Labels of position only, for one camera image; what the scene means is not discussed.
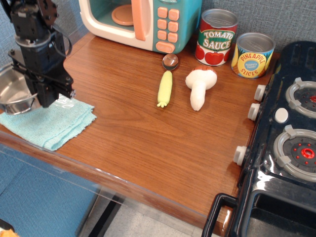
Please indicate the light blue cloth napkin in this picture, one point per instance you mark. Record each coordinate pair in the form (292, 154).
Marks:
(52, 127)

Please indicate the plush white mushroom toy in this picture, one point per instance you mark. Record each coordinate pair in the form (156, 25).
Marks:
(199, 80)

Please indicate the orange object at corner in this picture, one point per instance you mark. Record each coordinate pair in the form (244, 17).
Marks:
(7, 230)

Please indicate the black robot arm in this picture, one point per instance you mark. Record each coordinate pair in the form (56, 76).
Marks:
(31, 18)

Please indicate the clear acrylic barrier panel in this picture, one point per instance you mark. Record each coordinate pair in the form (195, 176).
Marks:
(42, 200)

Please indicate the orange microwave turntable plate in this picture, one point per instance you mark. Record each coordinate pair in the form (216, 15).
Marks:
(122, 15)

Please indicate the black toy stove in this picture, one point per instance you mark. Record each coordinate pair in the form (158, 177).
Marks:
(277, 184)

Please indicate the stainless steel pot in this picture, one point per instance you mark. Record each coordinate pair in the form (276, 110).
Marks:
(15, 96)

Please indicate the teal toy microwave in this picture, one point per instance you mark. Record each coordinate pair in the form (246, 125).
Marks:
(163, 26)

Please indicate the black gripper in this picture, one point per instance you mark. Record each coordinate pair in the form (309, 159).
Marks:
(41, 61)

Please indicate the tomato sauce can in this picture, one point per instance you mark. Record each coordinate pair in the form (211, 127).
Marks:
(216, 33)

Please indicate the pineapple slices can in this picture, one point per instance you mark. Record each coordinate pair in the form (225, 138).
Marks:
(252, 55)

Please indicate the spoon with yellow handle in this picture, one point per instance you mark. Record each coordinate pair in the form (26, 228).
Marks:
(169, 62)

